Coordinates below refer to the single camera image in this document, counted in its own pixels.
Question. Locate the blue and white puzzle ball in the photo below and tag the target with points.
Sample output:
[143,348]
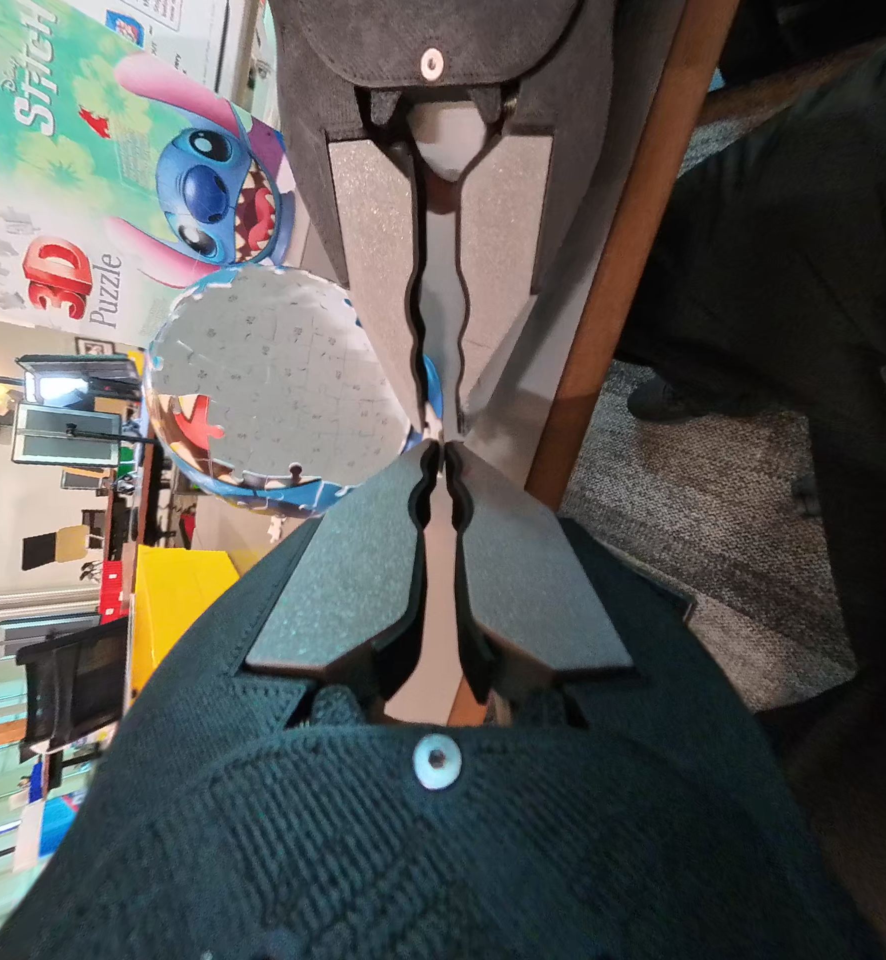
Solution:
[278,375]

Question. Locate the person's black shoe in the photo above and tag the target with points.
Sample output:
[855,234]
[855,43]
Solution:
[667,401]

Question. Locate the red box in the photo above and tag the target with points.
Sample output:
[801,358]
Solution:
[111,592]

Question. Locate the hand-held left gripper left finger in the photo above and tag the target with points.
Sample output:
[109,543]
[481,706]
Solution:
[345,585]

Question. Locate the black chair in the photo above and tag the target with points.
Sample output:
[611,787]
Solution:
[75,682]

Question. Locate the white instruction sheet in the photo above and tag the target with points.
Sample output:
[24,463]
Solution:
[180,37]

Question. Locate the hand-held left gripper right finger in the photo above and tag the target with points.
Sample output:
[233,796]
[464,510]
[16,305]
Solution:
[533,592]

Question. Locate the blue round stand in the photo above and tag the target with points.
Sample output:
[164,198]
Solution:
[434,382]

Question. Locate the yellow plastic bin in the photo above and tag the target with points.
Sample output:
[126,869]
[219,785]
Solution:
[180,600]

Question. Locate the colourful puzzle box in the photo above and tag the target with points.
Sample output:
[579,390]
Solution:
[75,187]

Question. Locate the black light panel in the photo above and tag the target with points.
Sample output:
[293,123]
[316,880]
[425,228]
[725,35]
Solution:
[105,371]

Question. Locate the person's black clothing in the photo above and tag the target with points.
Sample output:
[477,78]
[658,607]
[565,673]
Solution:
[787,225]

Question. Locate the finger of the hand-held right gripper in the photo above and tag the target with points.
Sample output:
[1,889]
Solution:
[371,225]
[503,225]

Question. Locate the tan and black panel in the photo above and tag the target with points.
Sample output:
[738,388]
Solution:
[72,544]

